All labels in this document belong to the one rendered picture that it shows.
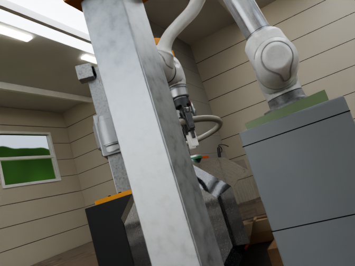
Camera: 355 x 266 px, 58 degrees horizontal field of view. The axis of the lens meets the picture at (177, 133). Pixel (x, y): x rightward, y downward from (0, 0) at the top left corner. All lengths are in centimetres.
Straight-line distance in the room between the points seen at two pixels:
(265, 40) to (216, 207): 101
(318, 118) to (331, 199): 29
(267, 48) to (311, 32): 640
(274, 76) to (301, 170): 36
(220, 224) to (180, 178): 142
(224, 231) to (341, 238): 77
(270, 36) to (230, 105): 640
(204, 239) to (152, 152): 15
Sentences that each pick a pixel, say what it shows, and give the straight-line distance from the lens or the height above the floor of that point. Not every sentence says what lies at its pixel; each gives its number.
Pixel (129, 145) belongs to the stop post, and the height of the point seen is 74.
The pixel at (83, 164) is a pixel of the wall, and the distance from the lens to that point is 998.
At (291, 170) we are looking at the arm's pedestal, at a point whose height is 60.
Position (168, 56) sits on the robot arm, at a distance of 137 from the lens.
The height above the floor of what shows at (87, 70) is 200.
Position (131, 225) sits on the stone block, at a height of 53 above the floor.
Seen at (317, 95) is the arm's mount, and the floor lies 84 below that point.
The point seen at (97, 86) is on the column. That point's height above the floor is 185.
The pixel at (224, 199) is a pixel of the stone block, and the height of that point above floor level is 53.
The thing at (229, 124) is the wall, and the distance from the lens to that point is 758.
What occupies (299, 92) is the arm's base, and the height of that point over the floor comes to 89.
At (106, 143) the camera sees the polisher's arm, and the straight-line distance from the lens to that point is 304.
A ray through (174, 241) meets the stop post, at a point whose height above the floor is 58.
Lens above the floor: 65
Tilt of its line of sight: 10 degrees up
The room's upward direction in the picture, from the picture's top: 17 degrees counter-clockwise
